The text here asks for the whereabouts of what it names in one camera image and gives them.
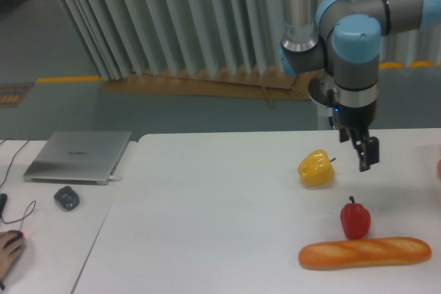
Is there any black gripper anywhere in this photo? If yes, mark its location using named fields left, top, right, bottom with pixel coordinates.
left=327, top=89, right=380, bottom=172

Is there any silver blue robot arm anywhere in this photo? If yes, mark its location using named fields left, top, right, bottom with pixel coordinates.
left=280, top=0, right=440, bottom=171

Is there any yellow bell pepper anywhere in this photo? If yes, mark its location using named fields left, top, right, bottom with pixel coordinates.
left=298, top=149, right=335, bottom=187

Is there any red bell pepper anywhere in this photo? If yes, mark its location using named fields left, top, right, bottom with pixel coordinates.
left=340, top=196, right=371, bottom=240

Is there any person's hand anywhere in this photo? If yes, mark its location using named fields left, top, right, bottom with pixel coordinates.
left=1, top=231, right=25, bottom=281

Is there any brown cardboard sheet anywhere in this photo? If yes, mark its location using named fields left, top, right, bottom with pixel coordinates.
left=101, top=65, right=319, bottom=107

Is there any baguette bread loaf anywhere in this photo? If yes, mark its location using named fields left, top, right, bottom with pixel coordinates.
left=298, top=237, right=432, bottom=270

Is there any grey folding partition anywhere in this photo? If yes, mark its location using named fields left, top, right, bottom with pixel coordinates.
left=41, top=0, right=390, bottom=80

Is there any silver laptop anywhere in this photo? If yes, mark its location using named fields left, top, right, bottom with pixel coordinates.
left=23, top=131, right=132, bottom=185

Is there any black computer mouse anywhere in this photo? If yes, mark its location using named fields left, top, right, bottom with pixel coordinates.
left=3, top=230, right=23, bottom=249

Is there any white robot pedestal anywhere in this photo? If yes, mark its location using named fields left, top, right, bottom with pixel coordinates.
left=307, top=72, right=340, bottom=132

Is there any black cable on desk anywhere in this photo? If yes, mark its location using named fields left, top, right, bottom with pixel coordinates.
left=0, top=138, right=44, bottom=188

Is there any black mouse cable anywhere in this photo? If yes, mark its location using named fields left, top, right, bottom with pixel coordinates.
left=0, top=193, right=37, bottom=238

